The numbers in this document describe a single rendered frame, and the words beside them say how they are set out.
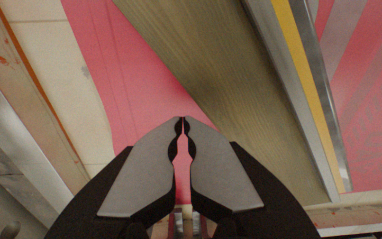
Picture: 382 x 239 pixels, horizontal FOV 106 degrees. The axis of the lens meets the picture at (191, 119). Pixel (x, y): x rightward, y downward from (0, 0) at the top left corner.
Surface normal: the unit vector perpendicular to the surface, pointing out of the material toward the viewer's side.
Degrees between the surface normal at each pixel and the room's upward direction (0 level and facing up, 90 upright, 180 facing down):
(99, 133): 0
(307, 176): 12
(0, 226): 90
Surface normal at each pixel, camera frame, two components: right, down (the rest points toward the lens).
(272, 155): -0.11, 0.62
